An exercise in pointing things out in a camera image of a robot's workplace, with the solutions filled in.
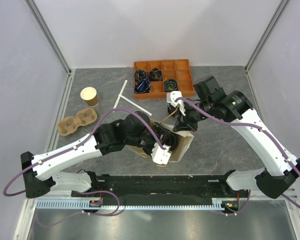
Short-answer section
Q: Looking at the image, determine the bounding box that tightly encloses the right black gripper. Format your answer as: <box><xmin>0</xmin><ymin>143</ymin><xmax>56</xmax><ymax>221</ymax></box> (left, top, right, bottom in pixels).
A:
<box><xmin>173</xmin><ymin>99</ymin><xmax>213</xmax><ymax>133</ymax></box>

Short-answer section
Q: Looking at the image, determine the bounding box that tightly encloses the kraft paper bag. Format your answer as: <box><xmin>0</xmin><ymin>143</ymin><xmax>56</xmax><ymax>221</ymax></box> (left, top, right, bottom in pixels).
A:
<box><xmin>123</xmin><ymin>111</ymin><xmax>194</xmax><ymax>163</ymax></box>

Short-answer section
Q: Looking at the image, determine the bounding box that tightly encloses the white straw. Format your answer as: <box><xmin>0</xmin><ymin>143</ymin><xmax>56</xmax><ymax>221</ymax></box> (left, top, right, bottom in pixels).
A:
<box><xmin>121</xmin><ymin>95</ymin><xmax>153</xmax><ymax>116</ymax></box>
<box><xmin>113</xmin><ymin>80</ymin><xmax>128</xmax><ymax>109</ymax></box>

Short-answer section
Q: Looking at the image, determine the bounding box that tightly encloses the black cup lid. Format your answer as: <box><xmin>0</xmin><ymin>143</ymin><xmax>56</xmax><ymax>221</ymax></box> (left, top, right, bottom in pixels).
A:
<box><xmin>167</xmin><ymin>106</ymin><xmax>176</xmax><ymax>114</ymax></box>

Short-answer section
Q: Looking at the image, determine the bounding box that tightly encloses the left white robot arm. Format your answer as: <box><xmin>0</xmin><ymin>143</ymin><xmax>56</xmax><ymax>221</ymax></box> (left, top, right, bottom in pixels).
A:
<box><xmin>20</xmin><ymin>111</ymin><xmax>179</xmax><ymax>199</ymax></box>

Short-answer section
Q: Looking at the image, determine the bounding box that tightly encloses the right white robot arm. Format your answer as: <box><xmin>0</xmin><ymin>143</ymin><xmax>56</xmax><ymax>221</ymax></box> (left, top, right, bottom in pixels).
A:
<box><xmin>166</xmin><ymin>76</ymin><xmax>300</xmax><ymax>199</ymax></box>

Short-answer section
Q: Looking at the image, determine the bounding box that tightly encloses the blue yellow item in tray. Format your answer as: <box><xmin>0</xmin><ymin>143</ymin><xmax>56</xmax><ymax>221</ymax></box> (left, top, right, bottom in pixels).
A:
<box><xmin>163</xmin><ymin>78</ymin><xmax>179</xmax><ymax>92</ymax></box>

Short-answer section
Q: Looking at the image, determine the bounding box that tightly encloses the orange compartment tray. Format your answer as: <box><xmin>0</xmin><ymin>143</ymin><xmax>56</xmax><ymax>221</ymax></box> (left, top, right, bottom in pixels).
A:
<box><xmin>133</xmin><ymin>59</ymin><xmax>195</xmax><ymax>100</ymax></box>

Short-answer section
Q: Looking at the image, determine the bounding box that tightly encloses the blue striped item in tray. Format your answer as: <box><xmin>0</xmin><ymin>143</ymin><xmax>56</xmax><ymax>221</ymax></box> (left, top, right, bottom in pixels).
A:
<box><xmin>133</xmin><ymin>78</ymin><xmax>151</xmax><ymax>94</ymax></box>

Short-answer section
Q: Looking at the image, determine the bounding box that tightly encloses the dark item in tray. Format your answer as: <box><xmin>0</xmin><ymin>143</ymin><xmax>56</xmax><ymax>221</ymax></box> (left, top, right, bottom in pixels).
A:
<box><xmin>134</xmin><ymin>69</ymin><xmax>148</xmax><ymax>82</ymax></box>

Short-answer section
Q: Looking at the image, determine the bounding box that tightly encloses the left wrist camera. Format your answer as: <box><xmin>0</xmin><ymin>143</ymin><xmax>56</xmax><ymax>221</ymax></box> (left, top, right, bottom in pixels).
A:
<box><xmin>150</xmin><ymin>143</ymin><xmax>172</xmax><ymax>165</ymax></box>

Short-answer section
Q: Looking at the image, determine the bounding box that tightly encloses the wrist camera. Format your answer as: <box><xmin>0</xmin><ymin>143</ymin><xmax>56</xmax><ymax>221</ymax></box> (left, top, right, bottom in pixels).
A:
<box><xmin>166</xmin><ymin>91</ymin><xmax>186</xmax><ymax>116</ymax></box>
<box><xmin>150</xmin><ymin>143</ymin><xmax>172</xmax><ymax>165</ymax></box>

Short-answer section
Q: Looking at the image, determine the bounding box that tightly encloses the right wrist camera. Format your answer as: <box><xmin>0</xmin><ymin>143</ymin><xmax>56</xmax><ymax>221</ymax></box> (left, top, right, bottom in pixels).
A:
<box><xmin>166</xmin><ymin>91</ymin><xmax>186</xmax><ymax>116</ymax></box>

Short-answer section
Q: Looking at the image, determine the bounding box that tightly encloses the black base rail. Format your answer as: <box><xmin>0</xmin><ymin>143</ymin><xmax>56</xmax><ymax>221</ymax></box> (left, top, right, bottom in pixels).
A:
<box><xmin>85</xmin><ymin>174</ymin><xmax>248</xmax><ymax>199</ymax></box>

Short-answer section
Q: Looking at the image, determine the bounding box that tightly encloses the grey cable duct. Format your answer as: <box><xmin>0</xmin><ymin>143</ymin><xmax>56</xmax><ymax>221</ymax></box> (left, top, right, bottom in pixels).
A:
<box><xmin>35</xmin><ymin>199</ymin><xmax>226</xmax><ymax>211</ymax></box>

